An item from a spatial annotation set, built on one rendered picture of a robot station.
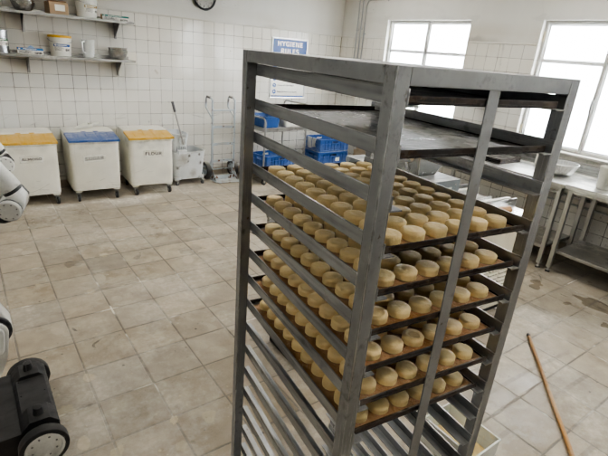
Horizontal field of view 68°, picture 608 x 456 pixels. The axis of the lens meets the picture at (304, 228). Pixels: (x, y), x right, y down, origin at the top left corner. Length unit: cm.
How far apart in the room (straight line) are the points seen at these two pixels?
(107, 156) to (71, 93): 92
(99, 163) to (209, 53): 217
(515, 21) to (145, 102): 457
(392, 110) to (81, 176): 518
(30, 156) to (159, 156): 138
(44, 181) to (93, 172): 50
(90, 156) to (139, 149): 55
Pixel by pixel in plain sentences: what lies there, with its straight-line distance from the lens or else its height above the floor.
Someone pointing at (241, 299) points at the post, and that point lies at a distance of 148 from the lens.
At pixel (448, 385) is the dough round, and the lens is 131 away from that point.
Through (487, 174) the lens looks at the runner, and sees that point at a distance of 119.
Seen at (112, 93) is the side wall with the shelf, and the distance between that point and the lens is 632.
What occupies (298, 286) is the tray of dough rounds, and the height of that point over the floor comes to 123.
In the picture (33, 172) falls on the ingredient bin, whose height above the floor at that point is 39.
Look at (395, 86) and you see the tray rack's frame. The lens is 75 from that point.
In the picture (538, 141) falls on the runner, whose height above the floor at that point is 169.
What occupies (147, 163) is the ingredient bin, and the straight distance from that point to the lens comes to 589.
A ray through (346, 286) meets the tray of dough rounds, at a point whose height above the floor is 133.
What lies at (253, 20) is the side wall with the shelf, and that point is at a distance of 704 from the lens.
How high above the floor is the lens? 183
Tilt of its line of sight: 21 degrees down
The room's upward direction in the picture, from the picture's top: 5 degrees clockwise
